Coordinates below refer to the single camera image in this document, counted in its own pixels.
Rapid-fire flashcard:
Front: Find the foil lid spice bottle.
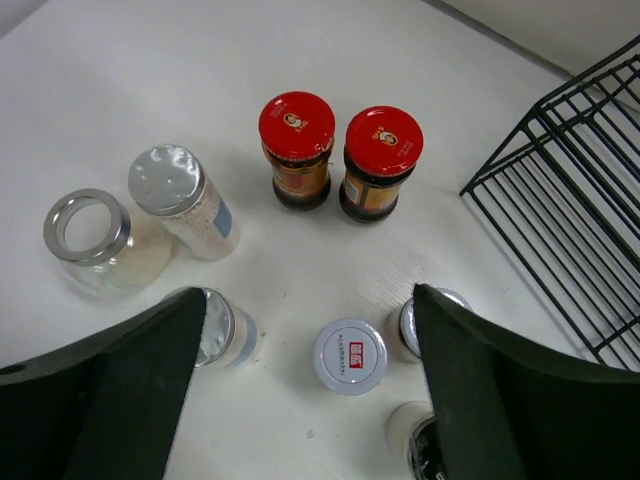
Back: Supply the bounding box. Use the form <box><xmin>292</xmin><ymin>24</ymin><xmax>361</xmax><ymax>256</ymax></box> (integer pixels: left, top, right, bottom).
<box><xmin>195</xmin><ymin>286</ymin><xmax>263</xmax><ymax>369</ymax></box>

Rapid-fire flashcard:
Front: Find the white lid paste jar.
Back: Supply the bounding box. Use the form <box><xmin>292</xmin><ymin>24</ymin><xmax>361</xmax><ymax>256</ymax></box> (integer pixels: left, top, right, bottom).
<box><xmin>313</xmin><ymin>318</ymin><xmax>388</xmax><ymax>396</ymax></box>
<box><xmin>384</xmin><ymin>287</ymin><xmax>474</xmax><ymax>365</ymax></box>

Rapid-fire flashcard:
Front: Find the black cap seasoning bottle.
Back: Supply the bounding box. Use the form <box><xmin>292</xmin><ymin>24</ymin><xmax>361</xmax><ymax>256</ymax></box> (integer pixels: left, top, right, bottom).
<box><xmin>385</xmin><ymin>401</ymin><xmax>447</xmax><ymax>480</ymax></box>

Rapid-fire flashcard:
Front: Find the glass jar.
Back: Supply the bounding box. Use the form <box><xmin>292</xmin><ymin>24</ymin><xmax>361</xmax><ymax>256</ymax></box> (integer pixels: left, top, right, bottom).
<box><xmin>43</xmin><ymin>188</ymin><xmax>173</xmax><ymax>297</ymax></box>

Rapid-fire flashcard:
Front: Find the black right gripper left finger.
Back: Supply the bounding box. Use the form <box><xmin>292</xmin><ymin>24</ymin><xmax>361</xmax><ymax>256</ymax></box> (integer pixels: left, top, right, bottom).
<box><xmin>1</xmin><ymin>288</ymin><xmax>206</xmax><ymax>479</ymax></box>

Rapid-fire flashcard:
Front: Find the red lid sauce jar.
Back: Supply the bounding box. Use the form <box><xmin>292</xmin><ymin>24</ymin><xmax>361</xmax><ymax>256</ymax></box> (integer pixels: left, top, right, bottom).
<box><xmin>258</xmin><ymin>91</ymin><xmax>336</xmax><ymax>211</ymax></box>
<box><xmin>339</xmin><ymin>106</ymin><xmax>424</xmax><ymax>224</ymax></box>

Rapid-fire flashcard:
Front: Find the black wire rack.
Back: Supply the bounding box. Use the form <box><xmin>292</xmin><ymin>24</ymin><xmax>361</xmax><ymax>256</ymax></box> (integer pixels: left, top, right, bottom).
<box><xmin>461</xmin><ymin>40</ymin><xmax>639</xmax><ymax>371</ymax></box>

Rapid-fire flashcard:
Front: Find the silver lid spice bottle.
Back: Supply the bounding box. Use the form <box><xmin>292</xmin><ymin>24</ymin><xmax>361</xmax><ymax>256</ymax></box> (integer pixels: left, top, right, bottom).
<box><xmin>127</xmin><ymin>144</ymin><xmax>240</xmax><ymax>261</ymax></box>

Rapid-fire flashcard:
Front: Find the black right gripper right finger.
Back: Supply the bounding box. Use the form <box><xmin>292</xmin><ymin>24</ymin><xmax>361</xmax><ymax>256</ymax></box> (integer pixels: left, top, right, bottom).
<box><xmin>413</xmin><ymin>284</ymin><xmax>639</xmax><ymax>479</ymax></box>

